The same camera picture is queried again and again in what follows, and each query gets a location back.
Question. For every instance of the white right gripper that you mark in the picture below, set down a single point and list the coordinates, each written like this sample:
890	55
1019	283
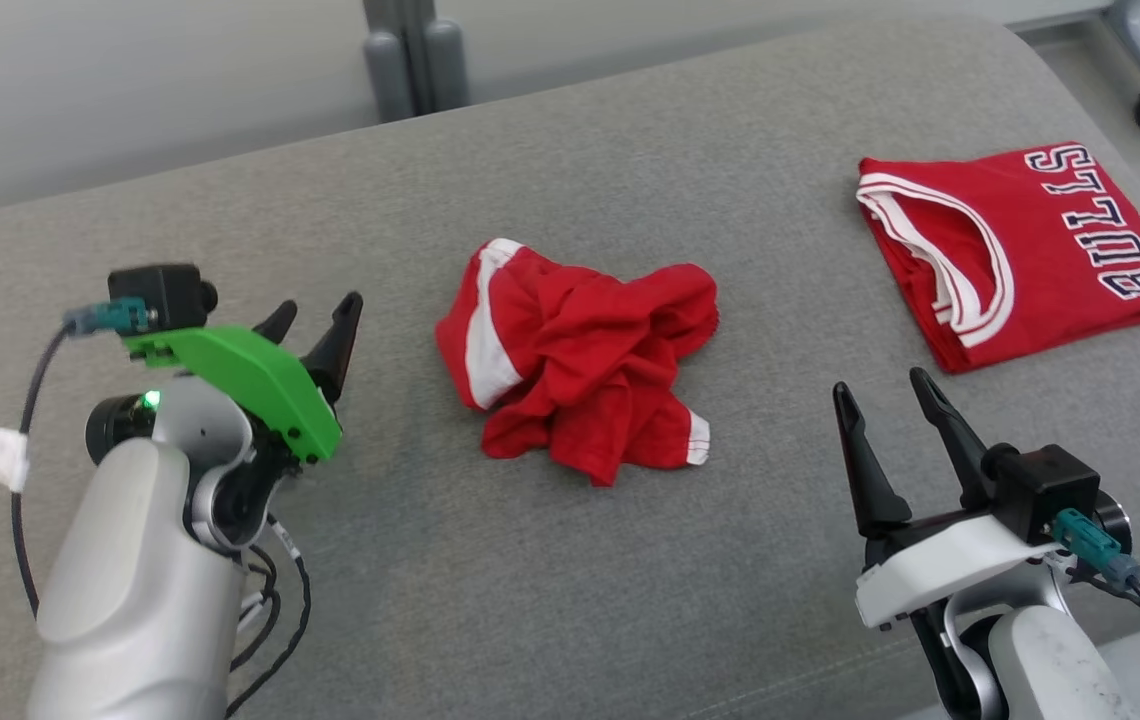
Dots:
950	565

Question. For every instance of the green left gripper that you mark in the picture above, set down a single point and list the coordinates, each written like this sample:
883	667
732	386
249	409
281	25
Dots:
250	375

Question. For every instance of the red Bulls shirt white sleeves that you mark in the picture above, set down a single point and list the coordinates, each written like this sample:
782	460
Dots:
1040	260

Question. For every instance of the red garment with white stripes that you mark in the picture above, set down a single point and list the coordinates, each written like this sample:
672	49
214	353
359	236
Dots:
590	350

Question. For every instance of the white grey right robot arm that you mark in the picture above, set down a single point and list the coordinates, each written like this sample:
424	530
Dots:
1040	670

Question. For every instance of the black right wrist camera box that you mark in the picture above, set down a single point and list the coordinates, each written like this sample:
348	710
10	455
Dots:
1050	490

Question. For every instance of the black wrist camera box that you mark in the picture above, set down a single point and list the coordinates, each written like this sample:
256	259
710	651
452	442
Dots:
1050	490
160	295

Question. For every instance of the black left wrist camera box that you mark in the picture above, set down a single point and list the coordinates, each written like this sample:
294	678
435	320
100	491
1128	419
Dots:
160	295

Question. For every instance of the teal left camera connector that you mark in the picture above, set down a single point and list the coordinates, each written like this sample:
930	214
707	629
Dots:
110	318

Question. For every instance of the teal camera connector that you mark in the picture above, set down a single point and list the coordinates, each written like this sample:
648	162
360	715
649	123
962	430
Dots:
1090	545
110	318

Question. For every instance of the teal right camera connector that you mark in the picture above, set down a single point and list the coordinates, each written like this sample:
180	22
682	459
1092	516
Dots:
1090	545

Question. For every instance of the grey cylindrical post foot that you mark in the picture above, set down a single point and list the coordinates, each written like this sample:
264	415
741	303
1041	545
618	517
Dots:
388	80
447	65

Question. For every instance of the grey partition post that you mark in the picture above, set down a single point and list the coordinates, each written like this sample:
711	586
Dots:
400	20

